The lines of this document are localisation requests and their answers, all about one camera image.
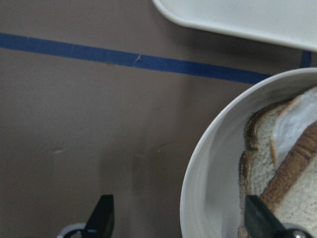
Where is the bread slice under egg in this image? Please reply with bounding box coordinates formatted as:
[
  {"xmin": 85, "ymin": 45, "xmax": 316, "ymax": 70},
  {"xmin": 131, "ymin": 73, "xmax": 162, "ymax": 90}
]
[{"xmin": 239, "ymin": 100, "xmax": 296, "ymax": 224}]

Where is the fried egg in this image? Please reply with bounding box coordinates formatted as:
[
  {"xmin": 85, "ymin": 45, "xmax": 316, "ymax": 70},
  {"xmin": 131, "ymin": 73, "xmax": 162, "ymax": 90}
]
[{"xmin": 270, "ymin": 87, "xmax": 317, "ymax": 169}]

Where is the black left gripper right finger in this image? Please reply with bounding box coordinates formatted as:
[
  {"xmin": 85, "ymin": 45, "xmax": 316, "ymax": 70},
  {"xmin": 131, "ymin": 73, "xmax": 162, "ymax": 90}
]
[{"xmin": 244, "ymin": 195, "xmax": 292, "ymax": 238}]

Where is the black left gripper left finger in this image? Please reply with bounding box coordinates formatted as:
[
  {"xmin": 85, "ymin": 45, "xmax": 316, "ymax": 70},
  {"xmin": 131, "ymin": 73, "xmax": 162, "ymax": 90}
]
[{"xmin": 84, "ymin": 195, "xmax": 114, "ymax": 238}]

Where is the bread slice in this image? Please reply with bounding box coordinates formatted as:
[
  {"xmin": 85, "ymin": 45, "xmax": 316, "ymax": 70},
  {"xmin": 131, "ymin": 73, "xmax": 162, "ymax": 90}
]
[
  {"xmin": 261, "ymin": 122, "xmax": 317, "ymax": 237},
  {"xmin": 239, "ymin": 100, "xmax": 296, "ymax": 224}
]

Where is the cream bear tray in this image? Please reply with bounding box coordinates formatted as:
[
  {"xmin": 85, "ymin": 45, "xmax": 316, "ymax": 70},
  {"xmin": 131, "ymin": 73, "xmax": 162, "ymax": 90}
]
[{"xmin": 153, "ymin": 0, "xmax": 317, "ymax": 52}]

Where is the round cream plate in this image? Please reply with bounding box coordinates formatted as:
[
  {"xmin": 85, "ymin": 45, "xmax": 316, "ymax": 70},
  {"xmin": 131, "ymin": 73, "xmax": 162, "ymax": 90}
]
[{"xmin": 180, "ymin": 68, "xmax": 317, "ymax": 238}]

